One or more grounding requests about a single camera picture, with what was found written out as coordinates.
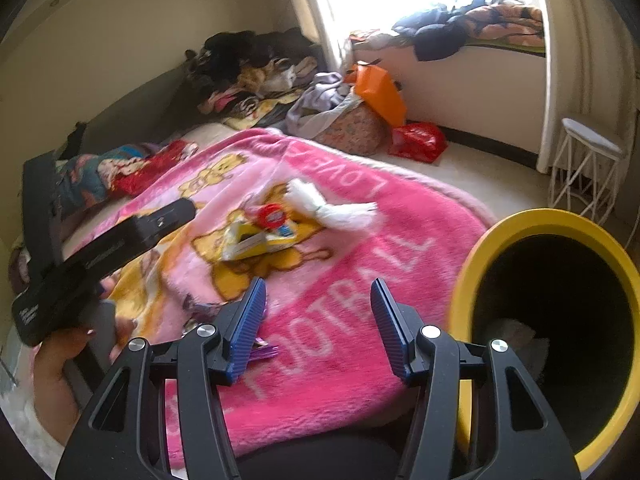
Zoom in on wide cream curtain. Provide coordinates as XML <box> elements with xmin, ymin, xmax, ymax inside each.
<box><xmin>534</xmin><ymin>0</ymin><xmax>640</xmax><ymax>177</ymax></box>

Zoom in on grey cloth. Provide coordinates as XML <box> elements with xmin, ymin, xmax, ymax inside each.
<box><xmin>284</xmin><ymin>71</ymin><xmax>359</xmax><ymax>139</ymax></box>

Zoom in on pink printed blanket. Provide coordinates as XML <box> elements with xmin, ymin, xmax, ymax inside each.
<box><xmin>64</xmin><ymin>126</ymin><xmax>497</xmax><ymax>462</ymax></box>

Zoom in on colourful printed cloth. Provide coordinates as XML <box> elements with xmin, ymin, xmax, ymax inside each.
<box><xmin>54</xmin><ymin>143</ymin><xmax>162</xmax><ymax>217</ymax></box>

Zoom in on white tissue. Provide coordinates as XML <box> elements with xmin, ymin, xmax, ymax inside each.
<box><xmin>289</xmin><ymin>179</ymin><xmax>382</xmax><ymax>234</ymax></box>

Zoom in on red round wrapper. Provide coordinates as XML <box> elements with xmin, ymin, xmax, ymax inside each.
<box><xmin>256</xmin><ymin>203</ymin><xmax>288</xmax><ymax>230</ymax></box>

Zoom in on red cloth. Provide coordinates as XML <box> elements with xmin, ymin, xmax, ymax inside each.
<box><xmin>111</xmin><ymin>140</ymin><xmax>199</xmax><ymax>197</ymax></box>

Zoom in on yellow snack packet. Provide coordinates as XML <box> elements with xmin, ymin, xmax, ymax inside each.
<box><xmin>221</xmin><ymin>219</ymin><xmax>302</xmax><ymax>262</ymax></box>

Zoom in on orange and white clothes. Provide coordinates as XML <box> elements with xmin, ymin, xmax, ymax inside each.
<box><xmin>346</xmin><ymin>29</ymin><xmax>402</xmax><ymax>52</ymax></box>

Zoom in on pile of dark clothes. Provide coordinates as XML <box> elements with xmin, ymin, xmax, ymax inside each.
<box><xmin>184</xmin><ymin>29</ymin><xmax>322</xmax><ymax>116</ymax></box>

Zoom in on cream bed sheet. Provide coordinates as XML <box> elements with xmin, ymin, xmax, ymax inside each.
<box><xmin>170</xmin><ymin>124</ymin><xmax>242</xmax><ymax>148</ymax></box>

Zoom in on narrow cream curtain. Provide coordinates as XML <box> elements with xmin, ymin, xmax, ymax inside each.
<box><xmin>280</xmin><ymin>0</ymin><xmax>352</xmax><ymax>77</ymax></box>

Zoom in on yellow and black bin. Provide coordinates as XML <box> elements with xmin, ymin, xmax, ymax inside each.
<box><xmin>446</xmin><ymin>207</ymin><xmax>640</xmax><ymax>480</ymax></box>

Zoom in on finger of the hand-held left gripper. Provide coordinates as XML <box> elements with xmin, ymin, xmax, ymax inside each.
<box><xmin>106</xmin><ymin>198</ymin><xmax>197</xmax><ymax>268</ymax></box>
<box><xmin>21</xmin><ymin>151</ymin><xmax>66</xmax><ymax>287</ymax></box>

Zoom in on grey headboard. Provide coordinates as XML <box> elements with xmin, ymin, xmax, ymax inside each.
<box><xmin>64</xmin><ymin>66</ymin><xmax>202</xmax><ymax>162</ymax></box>

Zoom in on floral fabric basket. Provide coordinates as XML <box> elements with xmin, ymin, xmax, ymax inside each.
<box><xmin>309</xmin><ymin>101</ymin><xmax>392</xmax><ymax>159</ymax></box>

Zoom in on dark jacket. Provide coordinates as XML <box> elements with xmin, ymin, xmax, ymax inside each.
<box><xmin>391</xmin><ymin>6</ymin><xmax>474</xmax><ymax>64</ymax></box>

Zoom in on red plastic bag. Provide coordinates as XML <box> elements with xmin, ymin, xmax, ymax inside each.
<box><xmin>386</xmin><ymin>121</ymin><xmax>449</xmax><ymax>164</ymax></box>

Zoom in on person's left hand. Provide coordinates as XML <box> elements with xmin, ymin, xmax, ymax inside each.
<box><xmin>31</xmin><ymin>302</ymin><xmax>129</xmax><ymax>393</ymax></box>

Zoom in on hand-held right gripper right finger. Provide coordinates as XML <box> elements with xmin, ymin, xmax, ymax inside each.
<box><xmin>370</xmin><ymin>276</ymin><xmax>582</xmax><ymax>480</ymax></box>

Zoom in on orange patterned quilt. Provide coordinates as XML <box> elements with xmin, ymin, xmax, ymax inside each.
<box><xmin>459</xmin><ymin>1</ymin><xmax>547</xmax><ymax>52</ymax></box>

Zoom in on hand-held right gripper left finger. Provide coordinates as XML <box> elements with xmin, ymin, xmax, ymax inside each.
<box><xmin>55</xmin><ymin>276</ymin><xmax>268</xmax><ymax>480</ymax></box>

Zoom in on white wire stool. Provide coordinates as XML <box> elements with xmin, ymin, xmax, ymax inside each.
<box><xmin>546</xmin><ymin>116</ymin><xmax>627</xmax><ymax>227</ymax></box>

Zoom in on black cloth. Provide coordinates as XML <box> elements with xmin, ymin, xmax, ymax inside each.
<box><xmin>69</xmin><ymin>121</ymin><xmax>87</xmax><ymax>157</ymax></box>

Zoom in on white foam fruit net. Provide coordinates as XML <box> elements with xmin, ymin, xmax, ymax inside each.
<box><xmin>479</xmin><ymin>316</ymin><xmax>552</xmax><ymax>382</ymax></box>

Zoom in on white window seat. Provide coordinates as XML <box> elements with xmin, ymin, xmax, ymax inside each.
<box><xmin>349</xmin><ymin>39</ymin><xmax>549</xmax><ymax>167</ymax></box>

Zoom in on person's left forearm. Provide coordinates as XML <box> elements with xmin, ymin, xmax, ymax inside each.
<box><xmin>31</xmin><ymin>387</ymin><xmax>87</xmax><ymax>442</ymax></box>

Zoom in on purple and gold snack wrapper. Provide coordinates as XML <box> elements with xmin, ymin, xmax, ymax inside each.
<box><xmin>250</xmin><ymin>340</ymin><xmax>279</xmax><ymax>362</ymax></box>

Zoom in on yellow patterned blanket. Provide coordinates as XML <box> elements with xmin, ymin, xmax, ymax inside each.
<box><xmin>221</xmin><ymin>96</ymin><xmax>302</xmax><ymax>132</ymax></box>

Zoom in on orange plastic bag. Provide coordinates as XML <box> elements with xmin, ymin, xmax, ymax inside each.
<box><xmin>346</xmin><ymin>61</ymin><xmax>409</xmax><ymax>129</ymax></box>

